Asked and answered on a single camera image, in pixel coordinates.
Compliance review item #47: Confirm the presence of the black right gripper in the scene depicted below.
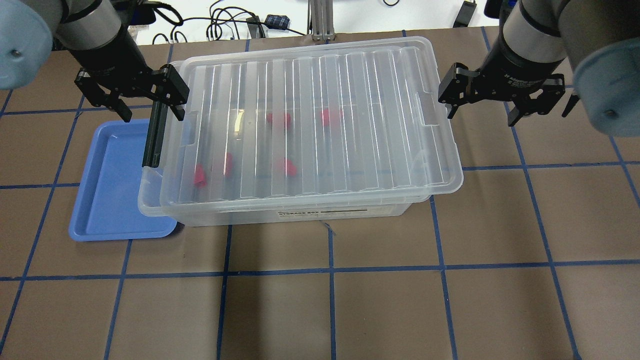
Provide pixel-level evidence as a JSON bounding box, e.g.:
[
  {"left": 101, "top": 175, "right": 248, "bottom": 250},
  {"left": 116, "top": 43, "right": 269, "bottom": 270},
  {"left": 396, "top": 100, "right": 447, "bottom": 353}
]
[{"left": 438, "top": 57, "right": 566, "bottom": 127}]

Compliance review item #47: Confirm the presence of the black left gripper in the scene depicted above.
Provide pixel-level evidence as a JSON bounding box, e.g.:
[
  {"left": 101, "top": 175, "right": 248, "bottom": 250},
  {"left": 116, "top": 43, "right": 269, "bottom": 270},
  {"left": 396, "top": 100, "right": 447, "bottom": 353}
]
[{"left": 75, "top": 47, "right": 190, "bottom": 123}]

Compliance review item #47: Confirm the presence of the red block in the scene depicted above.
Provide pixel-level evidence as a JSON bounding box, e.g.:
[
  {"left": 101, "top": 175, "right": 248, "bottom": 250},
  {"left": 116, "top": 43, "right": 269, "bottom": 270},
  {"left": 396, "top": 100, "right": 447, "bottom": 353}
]
[
  {"left": 193, "top": 163, "right": 208, "bottom": 189},
  {"left": 266, "top": 112, "right": 292, "bottom": 129},
  {"left": 320, "top": 108, "right": 344, "bottom": 128},
  {"left": 220, "top": 152, "right": 234, "bottom": 178},
  {"left": 279, "top": 157, "right": 298, "bottom": 178}
]

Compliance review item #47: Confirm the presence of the clear plastic box lid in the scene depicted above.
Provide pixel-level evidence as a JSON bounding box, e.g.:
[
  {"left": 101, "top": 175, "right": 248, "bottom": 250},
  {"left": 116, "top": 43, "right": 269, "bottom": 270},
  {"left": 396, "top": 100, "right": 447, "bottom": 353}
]
[{"left": 157, "top": 36, "right": 464, "bottom": 214}]

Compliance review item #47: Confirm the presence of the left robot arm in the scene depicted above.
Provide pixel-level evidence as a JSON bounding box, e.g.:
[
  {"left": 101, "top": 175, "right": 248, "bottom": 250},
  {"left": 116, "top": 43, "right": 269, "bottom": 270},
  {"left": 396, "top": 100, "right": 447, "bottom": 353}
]
[{"left": 0, "top": 0, "right": 190, "bottom": 122}]

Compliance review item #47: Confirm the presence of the clear plastic storage box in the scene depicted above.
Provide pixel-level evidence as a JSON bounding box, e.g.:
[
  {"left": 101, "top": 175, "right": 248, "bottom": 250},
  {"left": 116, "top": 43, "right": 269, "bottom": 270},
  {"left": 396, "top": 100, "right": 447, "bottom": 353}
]
[{"left": 137, "top": 167, "right": 430, "bottom": 227}]

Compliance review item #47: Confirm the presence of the blue plastic tray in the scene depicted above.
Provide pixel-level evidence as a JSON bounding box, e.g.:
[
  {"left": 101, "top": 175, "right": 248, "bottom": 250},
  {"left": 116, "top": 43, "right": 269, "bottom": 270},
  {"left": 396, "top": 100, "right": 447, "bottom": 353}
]
[{"left": 68, "top": 119, "right": 178, "bottom": 242}]

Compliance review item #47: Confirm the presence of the black power adapter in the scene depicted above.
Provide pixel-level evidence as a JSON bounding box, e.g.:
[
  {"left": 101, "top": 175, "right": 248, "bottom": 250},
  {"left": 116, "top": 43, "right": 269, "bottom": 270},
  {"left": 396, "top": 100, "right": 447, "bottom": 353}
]
[{"left": 263, "top": 14, "right": 291, "bottom": 31}]

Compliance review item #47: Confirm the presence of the black box latch handle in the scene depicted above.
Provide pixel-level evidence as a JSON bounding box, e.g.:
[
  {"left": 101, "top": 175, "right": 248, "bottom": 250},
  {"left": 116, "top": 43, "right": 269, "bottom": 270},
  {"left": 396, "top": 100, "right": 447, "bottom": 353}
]
[{"left": 142, "top": 101, "right": 169, "bottom": 168}]

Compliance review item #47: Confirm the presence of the black cables bundle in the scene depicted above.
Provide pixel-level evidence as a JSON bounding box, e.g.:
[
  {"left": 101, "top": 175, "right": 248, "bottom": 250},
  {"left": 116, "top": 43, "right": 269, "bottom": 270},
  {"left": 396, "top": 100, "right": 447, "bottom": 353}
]
[{"left": 150, "top": 0, "right": 266, "bottom": 46}]

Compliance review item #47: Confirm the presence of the aluminium frame post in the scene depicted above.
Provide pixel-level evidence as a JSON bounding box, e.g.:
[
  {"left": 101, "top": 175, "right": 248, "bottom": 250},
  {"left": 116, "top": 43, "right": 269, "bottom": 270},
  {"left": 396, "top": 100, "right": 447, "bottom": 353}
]
[{"left": 307, "top": 0, "right": 336, "bottom": 43}]

